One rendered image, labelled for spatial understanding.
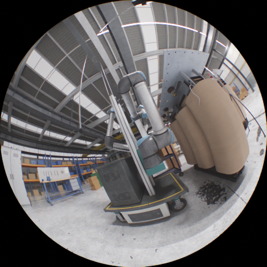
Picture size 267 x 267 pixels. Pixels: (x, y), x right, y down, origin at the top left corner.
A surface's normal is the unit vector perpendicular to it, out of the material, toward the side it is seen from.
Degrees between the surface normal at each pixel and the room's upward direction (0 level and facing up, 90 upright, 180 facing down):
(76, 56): 175
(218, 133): 90
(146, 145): 90
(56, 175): 90
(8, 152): 90
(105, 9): 180
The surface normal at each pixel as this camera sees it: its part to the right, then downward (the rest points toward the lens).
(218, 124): -0.88, 0.25
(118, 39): 0.39, 0.87
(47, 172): 0.90, -0.43
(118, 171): -0.24, -0.22
